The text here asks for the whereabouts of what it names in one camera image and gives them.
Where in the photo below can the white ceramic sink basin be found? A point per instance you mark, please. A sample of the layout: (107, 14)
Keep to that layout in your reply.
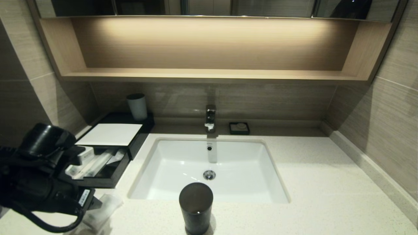
(241, 169)

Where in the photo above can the chrome sink drain plug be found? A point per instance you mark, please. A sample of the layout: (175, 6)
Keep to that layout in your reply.
(209, 175)

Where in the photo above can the light wooden wall shelf niche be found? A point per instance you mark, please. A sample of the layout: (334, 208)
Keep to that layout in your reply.
(209, 75)

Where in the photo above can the dark grey tumbler cup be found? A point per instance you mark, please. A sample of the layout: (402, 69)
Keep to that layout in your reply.
(196, 209)

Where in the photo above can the black tray box white lid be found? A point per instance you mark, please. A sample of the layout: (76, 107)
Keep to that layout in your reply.
(143, 129)

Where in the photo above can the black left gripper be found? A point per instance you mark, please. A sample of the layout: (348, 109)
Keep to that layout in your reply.
(73, 197)

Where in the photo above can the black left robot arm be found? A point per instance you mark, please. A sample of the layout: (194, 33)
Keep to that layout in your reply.
(29, 173)

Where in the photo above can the red item frosted pouch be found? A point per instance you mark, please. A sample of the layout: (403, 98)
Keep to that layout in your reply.
(119, 156)

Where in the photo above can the beige comb packet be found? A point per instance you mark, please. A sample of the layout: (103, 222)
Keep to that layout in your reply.
(88, 169)

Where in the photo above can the round pale soap bar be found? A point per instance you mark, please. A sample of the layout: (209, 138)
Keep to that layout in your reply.
(241, 125)

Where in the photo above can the white cup with dark rim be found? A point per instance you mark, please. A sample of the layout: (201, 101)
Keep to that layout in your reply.
(137, 108)

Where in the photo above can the small white sachet packet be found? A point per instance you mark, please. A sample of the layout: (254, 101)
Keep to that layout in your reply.
(107, 209)

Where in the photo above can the chrome faucet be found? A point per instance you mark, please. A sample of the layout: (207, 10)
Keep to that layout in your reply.
(210, 119)

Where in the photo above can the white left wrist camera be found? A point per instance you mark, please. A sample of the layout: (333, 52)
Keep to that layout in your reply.
(86, 155)

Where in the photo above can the black soap dish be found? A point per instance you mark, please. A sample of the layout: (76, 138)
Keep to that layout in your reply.
(232, 130)

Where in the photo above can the mirror cabinet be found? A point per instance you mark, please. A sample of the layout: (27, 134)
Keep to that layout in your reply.
(261, 7)

